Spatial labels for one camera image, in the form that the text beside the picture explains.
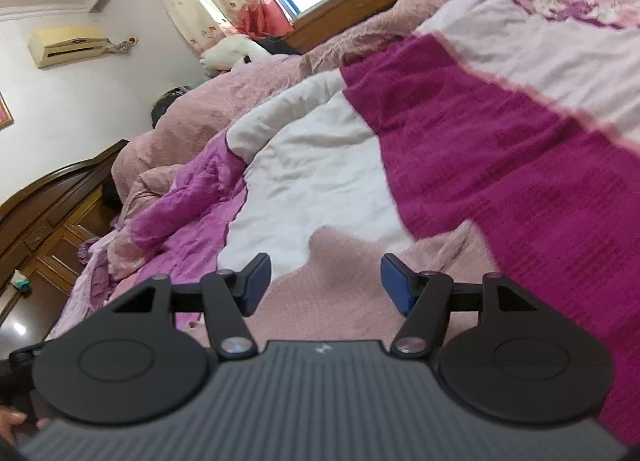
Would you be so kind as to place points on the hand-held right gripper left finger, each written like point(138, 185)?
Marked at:
point(257, 286)

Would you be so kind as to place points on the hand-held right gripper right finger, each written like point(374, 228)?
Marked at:
point(395, 286)

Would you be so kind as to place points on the pink knitted sweater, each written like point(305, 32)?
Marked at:
point(325, 291)

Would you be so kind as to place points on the person's left hand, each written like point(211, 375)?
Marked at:
point(10, 423)

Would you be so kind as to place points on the teal and white tissue pack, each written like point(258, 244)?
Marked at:
point(20, 281)

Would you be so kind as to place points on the lilac cloth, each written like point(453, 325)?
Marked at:
point(95, 291)

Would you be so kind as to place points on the brown wooden headboard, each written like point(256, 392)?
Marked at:
point(50, 221)

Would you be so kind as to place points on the magenta and white patchwork quilt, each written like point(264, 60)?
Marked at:
point(500, 141)

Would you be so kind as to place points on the pink fleece blanket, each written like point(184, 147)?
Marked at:
point(200, 106)

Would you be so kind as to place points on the dark grey cloth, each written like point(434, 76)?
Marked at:
point(167, 101)

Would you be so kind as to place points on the white plush cushion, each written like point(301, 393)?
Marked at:
point(232, 52)

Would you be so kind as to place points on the red curtain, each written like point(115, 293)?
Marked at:
point(265, 16)

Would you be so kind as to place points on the framed wall picture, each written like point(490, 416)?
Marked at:
point(5, 111)

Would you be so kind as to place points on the cream wall air conditioner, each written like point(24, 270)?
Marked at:
point(67, 45)

